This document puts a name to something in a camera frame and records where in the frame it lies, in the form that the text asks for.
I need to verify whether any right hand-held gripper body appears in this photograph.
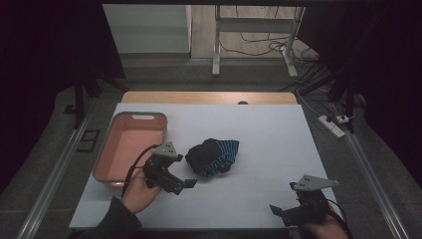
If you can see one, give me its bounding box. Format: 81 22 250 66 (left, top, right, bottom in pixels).
282 174 340 227

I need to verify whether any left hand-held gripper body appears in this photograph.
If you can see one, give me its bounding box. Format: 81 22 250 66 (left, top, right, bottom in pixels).
142 141 185 195

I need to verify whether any black cloth with blue stripes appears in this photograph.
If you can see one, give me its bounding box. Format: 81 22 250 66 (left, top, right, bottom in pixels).
184 137 240 178

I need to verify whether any pink plastic basket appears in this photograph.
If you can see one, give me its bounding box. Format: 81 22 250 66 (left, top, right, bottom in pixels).
92 112 168 190

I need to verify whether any person's right hand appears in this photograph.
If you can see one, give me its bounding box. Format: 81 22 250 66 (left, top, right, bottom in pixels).
303 215 349 239

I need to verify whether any person's left hand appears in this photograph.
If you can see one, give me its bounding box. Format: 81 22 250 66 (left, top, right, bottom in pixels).
121 169 162 214

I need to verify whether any white board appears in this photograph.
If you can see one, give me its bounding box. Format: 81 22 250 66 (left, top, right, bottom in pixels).
69 103 336 230

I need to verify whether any wooden table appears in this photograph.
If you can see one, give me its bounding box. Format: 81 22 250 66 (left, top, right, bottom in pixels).
120 91 299 106

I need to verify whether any white power strip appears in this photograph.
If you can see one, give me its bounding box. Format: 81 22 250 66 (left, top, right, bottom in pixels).
317 115 346 139

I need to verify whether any black metal stand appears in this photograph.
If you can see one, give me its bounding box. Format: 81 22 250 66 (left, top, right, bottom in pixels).
63 64 130 130
278 6 366 133

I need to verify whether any white cabinet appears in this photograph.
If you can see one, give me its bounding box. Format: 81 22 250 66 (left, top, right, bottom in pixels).
103 3 193 55

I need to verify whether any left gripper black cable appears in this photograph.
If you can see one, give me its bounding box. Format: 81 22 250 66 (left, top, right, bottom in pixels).
121 143 161 197

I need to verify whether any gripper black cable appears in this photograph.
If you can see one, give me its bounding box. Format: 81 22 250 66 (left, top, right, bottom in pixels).
326 198 353 239
121 143 161 197

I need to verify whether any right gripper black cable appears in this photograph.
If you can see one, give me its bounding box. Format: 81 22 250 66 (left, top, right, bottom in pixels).
326 198 353 239

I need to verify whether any aluminium rail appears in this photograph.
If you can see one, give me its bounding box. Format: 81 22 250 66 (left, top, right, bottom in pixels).
331 103 411 239
14 106 98 239

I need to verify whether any white cable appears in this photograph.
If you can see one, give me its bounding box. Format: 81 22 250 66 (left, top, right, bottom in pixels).
296 88 322 118

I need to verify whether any black floor cable tangle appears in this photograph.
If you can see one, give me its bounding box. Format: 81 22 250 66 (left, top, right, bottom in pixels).
218 5 321 66

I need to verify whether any white desk frame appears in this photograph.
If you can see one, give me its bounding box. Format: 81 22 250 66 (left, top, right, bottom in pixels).
211 4 307 79

